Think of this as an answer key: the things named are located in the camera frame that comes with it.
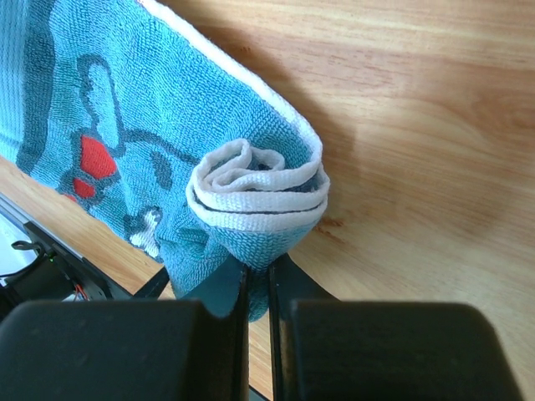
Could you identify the aluminium front rail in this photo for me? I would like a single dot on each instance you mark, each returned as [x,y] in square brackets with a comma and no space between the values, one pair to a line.
[27,261]

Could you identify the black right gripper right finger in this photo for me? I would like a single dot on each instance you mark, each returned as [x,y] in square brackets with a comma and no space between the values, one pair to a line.
[327,349]

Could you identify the blue patterned towel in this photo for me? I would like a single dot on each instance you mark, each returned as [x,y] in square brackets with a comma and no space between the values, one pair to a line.
[125,108]

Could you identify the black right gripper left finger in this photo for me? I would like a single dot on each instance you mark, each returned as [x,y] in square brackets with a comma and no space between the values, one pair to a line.
[191,349]

